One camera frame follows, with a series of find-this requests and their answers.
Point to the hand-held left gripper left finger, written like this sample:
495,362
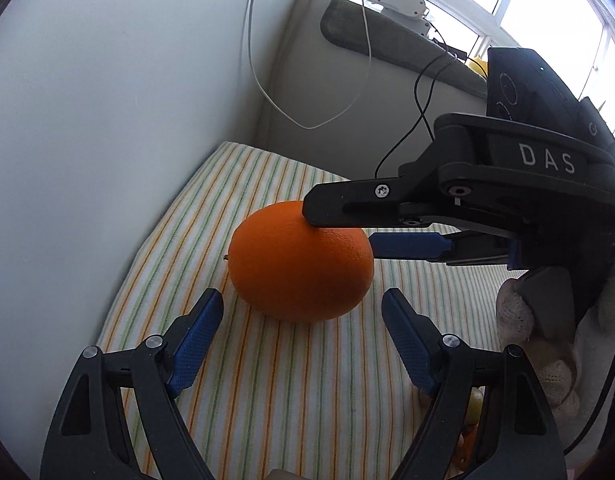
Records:
197,340

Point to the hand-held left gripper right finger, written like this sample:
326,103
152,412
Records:
407,340

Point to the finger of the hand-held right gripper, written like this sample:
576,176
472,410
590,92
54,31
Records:
337,205
407,245

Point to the orange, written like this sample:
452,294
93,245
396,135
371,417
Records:
467,447
287,270

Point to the green pear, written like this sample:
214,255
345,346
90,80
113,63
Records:
475,402

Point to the person's right hand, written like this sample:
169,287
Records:
532,360

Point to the yellow object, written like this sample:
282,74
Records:
476,67

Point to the striped cloth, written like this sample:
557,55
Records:
267,400

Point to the grey cushion pad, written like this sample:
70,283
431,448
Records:
387,40

